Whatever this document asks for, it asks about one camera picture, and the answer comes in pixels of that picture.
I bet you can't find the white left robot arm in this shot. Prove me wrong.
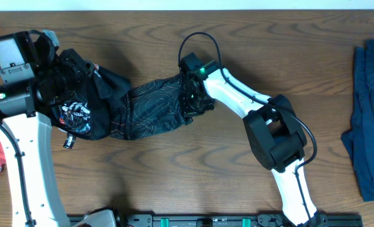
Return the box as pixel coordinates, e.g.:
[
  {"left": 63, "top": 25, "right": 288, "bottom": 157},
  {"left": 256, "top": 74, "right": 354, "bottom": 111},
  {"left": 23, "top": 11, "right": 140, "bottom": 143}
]
[{"left": 0, "top": 30, "right": 117, "bottom": 226}]

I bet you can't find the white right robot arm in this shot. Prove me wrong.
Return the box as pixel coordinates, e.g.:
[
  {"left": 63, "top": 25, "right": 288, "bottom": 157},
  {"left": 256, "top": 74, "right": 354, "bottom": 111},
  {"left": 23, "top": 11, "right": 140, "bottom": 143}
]
[{"left": 178, "top": 53, "right": 325, "bottom": 226}]

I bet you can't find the navy blue garment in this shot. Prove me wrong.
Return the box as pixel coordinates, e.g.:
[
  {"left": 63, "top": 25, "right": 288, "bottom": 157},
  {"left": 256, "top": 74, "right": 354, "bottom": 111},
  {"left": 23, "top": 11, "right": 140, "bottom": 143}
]
[{"left": 341, "top": 40, "right": 374, "bottom": 202}]

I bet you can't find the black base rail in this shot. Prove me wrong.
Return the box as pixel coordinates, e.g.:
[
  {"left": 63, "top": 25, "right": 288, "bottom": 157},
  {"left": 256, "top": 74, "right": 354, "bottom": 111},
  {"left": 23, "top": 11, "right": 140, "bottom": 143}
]
[{"left": 68, "top": 207, "right": 364, "bottom": 227}]

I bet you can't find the black patterned shirt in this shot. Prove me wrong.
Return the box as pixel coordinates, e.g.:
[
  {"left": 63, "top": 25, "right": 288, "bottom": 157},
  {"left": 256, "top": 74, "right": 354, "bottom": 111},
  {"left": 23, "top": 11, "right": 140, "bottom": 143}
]
[{"left": 50, "top": 65, "right": 192, "bottom": 141}]

